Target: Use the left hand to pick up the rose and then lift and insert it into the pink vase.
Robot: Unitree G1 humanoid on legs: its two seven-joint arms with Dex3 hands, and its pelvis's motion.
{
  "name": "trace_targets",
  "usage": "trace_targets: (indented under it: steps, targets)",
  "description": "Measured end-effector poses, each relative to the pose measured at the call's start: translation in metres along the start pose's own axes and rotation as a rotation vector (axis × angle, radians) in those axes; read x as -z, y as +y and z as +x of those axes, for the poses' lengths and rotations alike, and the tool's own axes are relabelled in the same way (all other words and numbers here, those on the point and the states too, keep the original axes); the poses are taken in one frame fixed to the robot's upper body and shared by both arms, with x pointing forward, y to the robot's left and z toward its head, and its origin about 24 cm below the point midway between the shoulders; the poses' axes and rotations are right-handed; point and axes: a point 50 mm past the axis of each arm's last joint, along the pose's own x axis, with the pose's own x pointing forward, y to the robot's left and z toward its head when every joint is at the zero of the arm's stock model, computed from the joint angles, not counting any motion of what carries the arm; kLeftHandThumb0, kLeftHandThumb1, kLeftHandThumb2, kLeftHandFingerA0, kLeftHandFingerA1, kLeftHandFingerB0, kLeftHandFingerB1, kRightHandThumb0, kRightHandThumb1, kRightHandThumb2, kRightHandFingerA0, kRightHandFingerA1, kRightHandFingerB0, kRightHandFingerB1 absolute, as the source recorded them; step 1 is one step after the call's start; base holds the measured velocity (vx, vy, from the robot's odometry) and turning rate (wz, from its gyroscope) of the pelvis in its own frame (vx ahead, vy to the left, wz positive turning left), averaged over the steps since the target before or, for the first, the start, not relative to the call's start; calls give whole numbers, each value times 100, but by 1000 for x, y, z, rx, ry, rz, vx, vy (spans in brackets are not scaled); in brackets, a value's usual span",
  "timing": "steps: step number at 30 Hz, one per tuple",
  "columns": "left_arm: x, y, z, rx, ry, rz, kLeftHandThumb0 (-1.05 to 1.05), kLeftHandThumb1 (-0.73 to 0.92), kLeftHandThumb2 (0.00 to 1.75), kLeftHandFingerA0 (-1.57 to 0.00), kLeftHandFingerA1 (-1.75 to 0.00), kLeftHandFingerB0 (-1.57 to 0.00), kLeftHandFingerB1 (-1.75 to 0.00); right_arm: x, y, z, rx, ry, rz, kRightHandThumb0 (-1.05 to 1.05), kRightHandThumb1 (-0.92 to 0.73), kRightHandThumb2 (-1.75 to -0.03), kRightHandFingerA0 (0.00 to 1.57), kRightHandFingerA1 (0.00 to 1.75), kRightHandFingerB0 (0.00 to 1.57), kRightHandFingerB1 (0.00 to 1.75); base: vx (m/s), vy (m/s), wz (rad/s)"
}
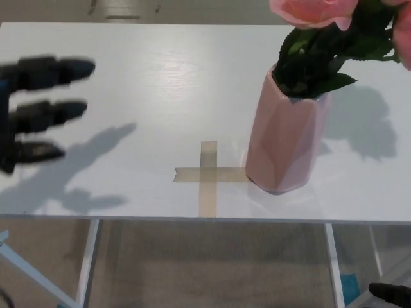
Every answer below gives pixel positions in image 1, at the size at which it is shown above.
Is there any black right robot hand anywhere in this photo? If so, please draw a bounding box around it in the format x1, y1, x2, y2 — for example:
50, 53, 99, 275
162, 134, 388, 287
368, 282, 411, 308

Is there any blue floor tape patch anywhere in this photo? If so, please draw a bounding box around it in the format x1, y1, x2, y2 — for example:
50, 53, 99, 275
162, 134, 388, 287
342, 272, 360, 304

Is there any pink faceted ceramic vase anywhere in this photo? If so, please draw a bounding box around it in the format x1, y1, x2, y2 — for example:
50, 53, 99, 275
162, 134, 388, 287
245, 62, 333, 196

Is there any pink artificial rose bouquet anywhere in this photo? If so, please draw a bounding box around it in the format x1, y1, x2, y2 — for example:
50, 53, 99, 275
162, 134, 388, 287
268, 0, 411, 100

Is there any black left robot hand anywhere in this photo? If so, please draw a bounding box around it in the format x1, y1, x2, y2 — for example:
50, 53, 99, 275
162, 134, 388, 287
0, 56, 96, 176

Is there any beige horizontal tape strip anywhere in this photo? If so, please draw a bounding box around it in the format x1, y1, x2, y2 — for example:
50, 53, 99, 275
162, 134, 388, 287
173, 167, 252, 184

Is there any thin white table leg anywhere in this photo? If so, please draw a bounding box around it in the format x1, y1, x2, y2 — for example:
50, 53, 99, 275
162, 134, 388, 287
369, 224, 384, 277

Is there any light blue metal bar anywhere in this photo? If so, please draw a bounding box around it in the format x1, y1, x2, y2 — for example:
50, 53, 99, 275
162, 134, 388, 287
0, 229, 80, 308

